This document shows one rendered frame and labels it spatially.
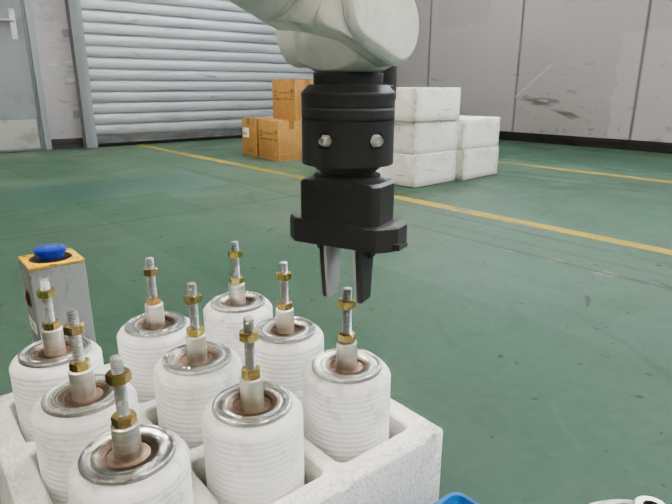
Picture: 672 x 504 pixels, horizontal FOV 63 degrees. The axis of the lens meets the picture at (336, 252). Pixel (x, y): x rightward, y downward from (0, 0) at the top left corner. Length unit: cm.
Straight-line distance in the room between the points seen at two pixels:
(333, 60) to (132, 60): 538
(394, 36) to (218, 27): 579
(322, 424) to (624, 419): 63
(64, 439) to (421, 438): 35
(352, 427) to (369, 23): 38
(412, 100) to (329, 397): 262
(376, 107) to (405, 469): 37
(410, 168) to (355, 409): 262
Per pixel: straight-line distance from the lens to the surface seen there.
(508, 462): 92
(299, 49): 53
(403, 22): 51
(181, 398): 61
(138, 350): 71
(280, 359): 66
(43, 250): 84
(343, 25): 45
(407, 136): 313
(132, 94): 583
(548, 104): 602
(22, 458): 67
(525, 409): 105
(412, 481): 64
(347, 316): 58
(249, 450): 52
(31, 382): 68
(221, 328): 76
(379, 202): 51
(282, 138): 425
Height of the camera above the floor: 54
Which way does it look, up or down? 17 degrees down
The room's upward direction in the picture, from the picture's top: straight up
